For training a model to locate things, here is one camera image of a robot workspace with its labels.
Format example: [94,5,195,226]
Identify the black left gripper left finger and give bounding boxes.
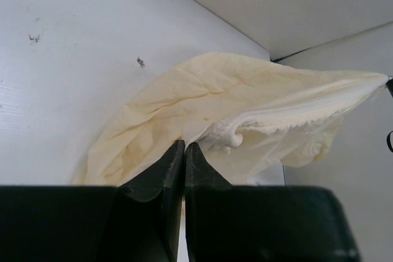
[1,141,185,261]

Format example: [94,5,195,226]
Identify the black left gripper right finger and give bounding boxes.
[185,143,362,261]

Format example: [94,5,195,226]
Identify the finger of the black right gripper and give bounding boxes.
[386,78,393,96]

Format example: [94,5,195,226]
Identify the cream yellow jacket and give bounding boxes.
[73,53,389,185]

